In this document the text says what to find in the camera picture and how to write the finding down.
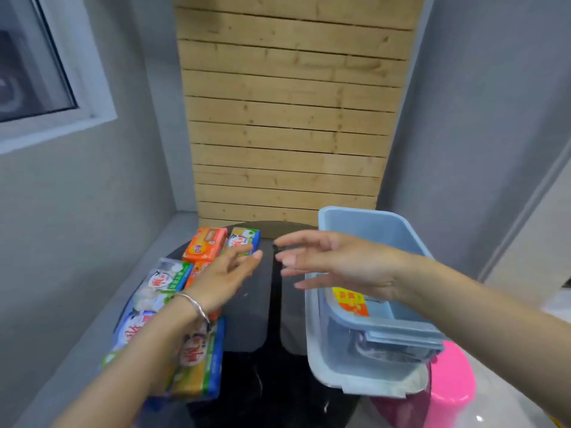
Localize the person's right hand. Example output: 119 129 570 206
273 230 418 304

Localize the person's left hand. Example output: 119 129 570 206
182 245 264 318

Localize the person's left forearm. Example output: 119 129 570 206
50 295 210 428

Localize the person's right forearm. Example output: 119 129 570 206
404 254 571 426

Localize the small yellow green soap packet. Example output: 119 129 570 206
222 227 261 257

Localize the orange soap packet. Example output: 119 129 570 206
185 262 223 322
182 227 228 265

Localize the yellow orange sticker label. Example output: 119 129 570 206
332 287 370 318

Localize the white green soap packet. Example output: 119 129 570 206
145 258 195 293

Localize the light blue plastic storage box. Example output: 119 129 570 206
305 206 446 385

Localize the large yellow soap packet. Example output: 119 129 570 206
166 316 227 401

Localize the blue white red-print soap packet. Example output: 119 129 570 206
102 309 158 369

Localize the wooden plank panel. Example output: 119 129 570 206
173 0 425 229

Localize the pink plastic stool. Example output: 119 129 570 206
372 341 477 428

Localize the white framed window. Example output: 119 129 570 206
0 0 118 155

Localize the silver bracelet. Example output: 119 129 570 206
174 292 211 327

